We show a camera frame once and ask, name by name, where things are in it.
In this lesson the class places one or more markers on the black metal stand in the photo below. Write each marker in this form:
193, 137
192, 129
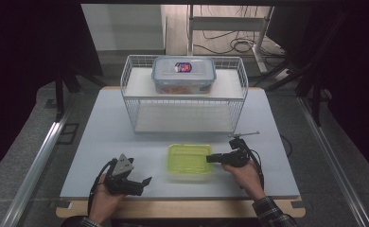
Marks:
59, 94
315, 94

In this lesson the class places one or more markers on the black floor bracket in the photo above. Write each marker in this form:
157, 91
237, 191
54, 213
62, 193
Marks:
68, 134

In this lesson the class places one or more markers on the white metal desk frame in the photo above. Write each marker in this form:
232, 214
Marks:
226, 23

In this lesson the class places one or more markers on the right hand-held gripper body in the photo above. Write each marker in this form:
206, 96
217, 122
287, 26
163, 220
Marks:
240, 157

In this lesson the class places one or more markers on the clear container with green lid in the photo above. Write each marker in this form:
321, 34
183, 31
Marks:
187, 159

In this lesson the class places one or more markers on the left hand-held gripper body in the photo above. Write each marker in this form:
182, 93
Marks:
122, 165

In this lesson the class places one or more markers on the aluminium rail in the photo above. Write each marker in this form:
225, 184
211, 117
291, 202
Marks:
334, 164
36, 164

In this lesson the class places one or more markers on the person's left hand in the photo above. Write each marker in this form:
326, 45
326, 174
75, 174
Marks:
102, 205

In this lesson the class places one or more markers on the white power strip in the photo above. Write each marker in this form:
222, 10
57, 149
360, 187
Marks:
283, 74

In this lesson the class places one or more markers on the white cabinet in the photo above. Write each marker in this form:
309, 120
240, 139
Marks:
122, 28

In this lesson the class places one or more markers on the person's right hand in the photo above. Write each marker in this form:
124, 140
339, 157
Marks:
247, 179

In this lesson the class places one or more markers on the clear container with blue-rimmed lid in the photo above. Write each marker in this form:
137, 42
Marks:
184, 77

